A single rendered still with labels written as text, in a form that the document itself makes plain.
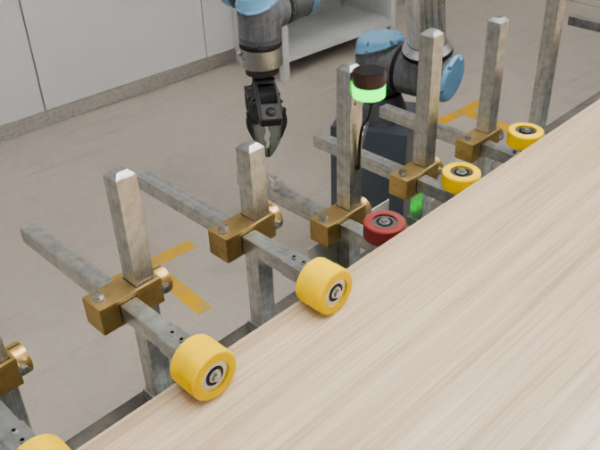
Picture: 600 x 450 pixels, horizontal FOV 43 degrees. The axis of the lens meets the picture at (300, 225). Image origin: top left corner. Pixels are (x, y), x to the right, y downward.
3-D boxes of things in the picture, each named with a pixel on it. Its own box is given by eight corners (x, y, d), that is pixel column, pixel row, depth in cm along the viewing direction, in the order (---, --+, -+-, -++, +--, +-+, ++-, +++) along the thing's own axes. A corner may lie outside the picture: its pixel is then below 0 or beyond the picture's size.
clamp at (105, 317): (85, 320, 120) (79, 295, 117) (154, 281, 128) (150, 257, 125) (107, 338, 117) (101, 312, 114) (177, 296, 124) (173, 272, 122)
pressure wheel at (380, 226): (354, 268, 150) (354, 220, 143) (379, 250, 154) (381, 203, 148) (386, 285, 145) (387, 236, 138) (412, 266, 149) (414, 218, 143)
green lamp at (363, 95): (345, 95, 138) (345, 84, 137) (367, 86, 142) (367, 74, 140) (370, 104, 135) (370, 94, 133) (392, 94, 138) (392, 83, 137)
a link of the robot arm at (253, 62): (286, 50, 157) (239, 55, 156) (287, 72, 160) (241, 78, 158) (277, 36, 165) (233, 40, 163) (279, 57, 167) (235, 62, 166)
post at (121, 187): (148, 402, 137) (101, 169, 110) (164, 391, 139) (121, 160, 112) (160, 412, 135) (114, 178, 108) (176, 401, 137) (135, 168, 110)
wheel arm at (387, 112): (378, 120, 202) (379, 105, 199) (387, 116, 204) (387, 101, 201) (523, 175, 176) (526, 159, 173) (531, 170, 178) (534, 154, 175)
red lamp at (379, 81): (345, 83, 137) (345, 71, 136) (367, 73, 140) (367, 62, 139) (370, 92, 133) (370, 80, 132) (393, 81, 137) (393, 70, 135)
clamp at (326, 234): (310, 238, 154) (309, 218, 152) (354, 212, 162) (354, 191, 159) (329, 249, 151) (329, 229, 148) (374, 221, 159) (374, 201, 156)
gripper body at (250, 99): (277, 105, 174) (274, 55, 167) (285, 121, 167) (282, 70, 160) (244, 110, 173) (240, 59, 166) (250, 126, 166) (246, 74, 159)
